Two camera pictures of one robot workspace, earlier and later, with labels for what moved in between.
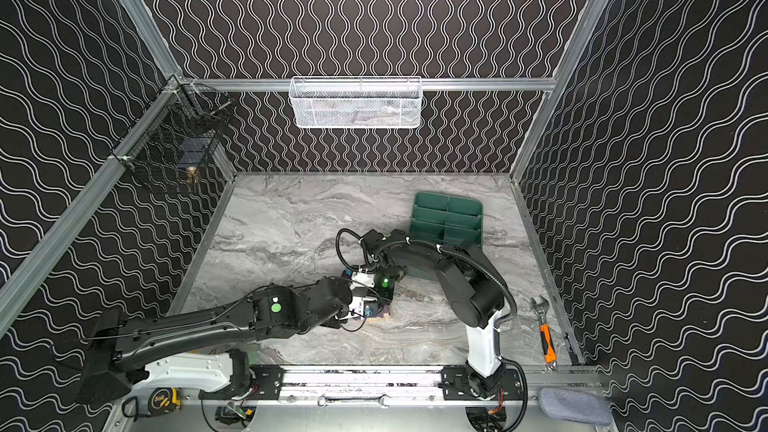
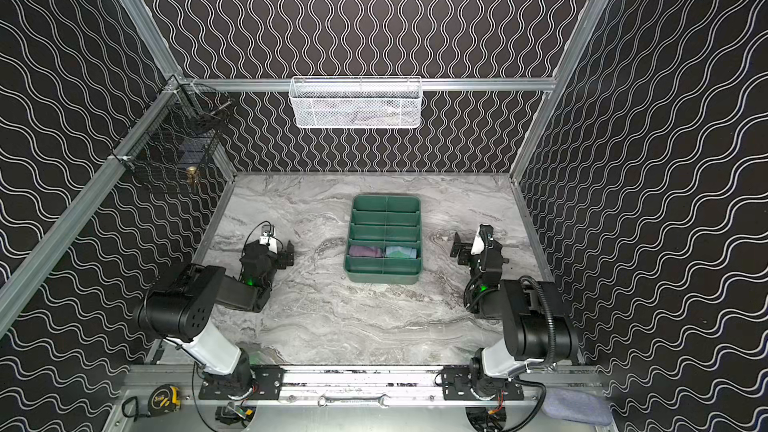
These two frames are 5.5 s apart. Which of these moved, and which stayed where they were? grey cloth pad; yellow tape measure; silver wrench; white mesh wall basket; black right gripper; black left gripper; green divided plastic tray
Moved: black right gripper; green divided plastic tray; black left gripper
Stayed: grey cloth pad; silver wrench; white mesh wall basket; yellow tape measure
